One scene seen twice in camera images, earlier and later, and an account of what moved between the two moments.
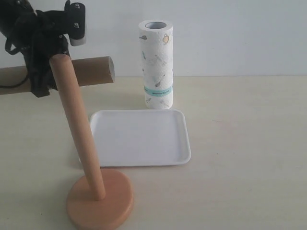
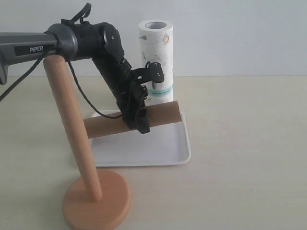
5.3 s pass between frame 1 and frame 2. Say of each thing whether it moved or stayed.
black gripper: moved
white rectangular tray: stayed
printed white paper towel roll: stayed
